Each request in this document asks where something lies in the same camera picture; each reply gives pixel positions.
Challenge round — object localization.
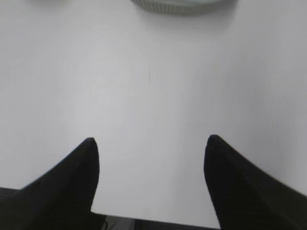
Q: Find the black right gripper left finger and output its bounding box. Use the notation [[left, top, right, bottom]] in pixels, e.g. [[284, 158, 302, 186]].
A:
[[0, 138, 99, 230]]

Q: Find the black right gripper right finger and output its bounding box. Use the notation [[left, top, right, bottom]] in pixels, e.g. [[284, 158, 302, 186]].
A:
[[203, 135, 307, 230]]

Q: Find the pale green woven basket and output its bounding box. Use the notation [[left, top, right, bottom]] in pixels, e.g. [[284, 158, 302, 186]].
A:
[[131, 0, 236, 16]]

